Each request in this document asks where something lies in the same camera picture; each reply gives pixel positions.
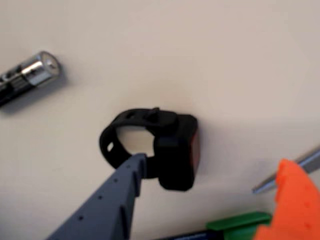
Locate scissors with blue handles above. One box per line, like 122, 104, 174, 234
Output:
251, 144, 320, 195

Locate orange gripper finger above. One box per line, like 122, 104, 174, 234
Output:
254, 158, 320, 240

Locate black marker green cap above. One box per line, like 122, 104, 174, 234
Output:
154, 211, 272, 240

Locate blue-grey gripper finger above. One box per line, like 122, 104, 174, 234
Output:
46, 152, 147, 240

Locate black bike light red lens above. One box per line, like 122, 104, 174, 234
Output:
99, 107, 202, 192

